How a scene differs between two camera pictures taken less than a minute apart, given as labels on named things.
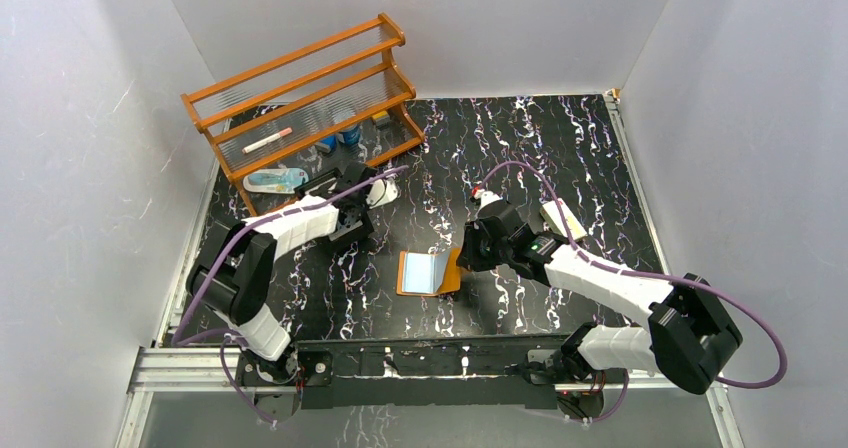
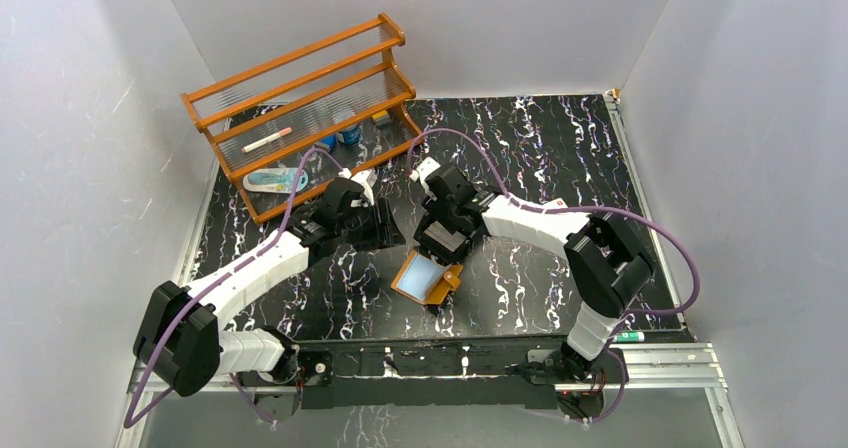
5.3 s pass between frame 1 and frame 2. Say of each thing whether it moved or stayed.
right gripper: moved
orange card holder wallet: stayed
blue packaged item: stayed
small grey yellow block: stayed
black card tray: moved
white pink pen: stayed
